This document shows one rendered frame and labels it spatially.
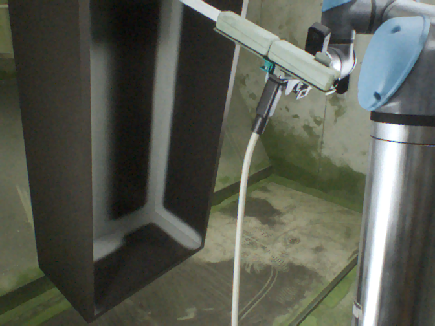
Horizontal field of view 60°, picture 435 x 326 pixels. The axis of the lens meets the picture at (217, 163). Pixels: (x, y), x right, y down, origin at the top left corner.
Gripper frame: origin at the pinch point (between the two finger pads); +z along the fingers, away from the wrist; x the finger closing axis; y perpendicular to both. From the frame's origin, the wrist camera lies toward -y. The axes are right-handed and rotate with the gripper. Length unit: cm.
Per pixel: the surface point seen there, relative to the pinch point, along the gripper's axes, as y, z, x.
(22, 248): 154, 5, 92
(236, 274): 50, 6, -16
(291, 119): 107, -203, 66
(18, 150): 124, -14, 133
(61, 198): 63, 21, 40
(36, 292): 171, 7, 73
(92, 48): 30, -5, 68
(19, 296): 169, 15, 75
